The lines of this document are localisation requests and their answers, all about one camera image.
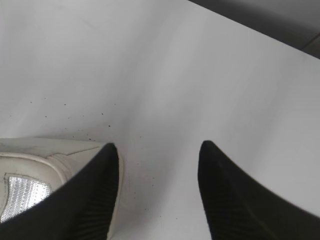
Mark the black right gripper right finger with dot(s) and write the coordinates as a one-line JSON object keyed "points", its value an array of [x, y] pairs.
{"points": [[237, 207]]}

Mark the cream fabric zipper bag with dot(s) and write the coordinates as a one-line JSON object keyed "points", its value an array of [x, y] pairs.
{"points": [[31, 169]]}

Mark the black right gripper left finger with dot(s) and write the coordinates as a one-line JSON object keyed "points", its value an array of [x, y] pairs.
{"points": [[82, 209]]}

